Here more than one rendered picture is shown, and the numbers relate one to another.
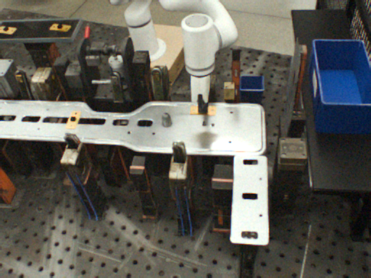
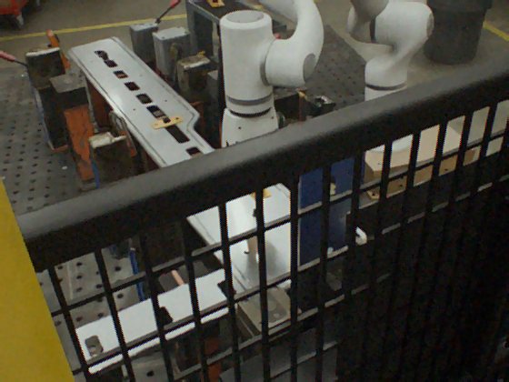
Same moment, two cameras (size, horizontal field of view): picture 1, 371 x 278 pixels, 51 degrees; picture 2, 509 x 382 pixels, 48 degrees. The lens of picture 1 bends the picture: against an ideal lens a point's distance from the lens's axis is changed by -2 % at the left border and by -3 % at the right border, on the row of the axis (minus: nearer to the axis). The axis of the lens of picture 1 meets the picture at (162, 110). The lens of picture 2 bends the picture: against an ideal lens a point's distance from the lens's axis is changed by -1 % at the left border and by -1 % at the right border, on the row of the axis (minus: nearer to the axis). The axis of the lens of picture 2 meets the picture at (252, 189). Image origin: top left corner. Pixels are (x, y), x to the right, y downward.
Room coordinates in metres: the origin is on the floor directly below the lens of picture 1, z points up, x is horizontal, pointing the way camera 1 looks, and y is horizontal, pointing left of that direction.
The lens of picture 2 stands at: (0.24, -0.78, 1.72)
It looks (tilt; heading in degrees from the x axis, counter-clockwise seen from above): 36 degrees down; 46
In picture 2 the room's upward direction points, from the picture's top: 3 degrees counter-clockwise
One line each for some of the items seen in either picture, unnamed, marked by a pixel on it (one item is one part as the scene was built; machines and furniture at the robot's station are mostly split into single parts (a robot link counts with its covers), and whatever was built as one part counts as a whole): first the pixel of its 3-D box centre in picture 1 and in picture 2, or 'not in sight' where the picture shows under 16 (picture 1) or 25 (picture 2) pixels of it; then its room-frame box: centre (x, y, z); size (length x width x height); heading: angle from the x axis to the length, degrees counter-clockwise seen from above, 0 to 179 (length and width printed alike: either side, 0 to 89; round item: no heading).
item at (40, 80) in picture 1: (56, 108); (198, 119); (1.20, 0.43, 0.89); 0.13 x 0.11 x 0.38; 164
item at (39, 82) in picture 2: not in sight; (54, 99); (0.99, 0.94, 0.88); 0.15 x 0.11 x 0.36; 164
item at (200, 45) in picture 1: (199, 40); (249, 55); (0.87, -0.13, 1.35); 0.09 x 0.08 x 0.13; 107
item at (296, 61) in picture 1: (290, 92); (330, 220); (0.79, -0.38, 1.17); 0.12 x 0.01 x 0.34; 164
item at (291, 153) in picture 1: (286, 182); (271, 376); (0.67, -0.35, 0.88); 0.08 x 0.08 x 0.36; 74
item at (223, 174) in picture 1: (223, 200); (194, 329); (0.67, -0.15, 0.84); 0.11 x 0.10 x 0.28; 164
